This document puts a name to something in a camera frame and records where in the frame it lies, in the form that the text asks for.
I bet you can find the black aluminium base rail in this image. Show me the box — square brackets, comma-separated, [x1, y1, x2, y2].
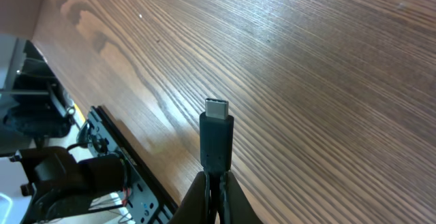
[84, 106, 178, 224]

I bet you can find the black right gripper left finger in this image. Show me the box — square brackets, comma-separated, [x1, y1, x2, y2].
[168, 172, 207, 224]

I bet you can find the black USB charging cable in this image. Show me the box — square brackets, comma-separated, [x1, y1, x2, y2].
[198, 97, 235, 224]

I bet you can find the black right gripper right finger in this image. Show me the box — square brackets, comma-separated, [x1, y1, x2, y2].
[219, 172, 262, 224]

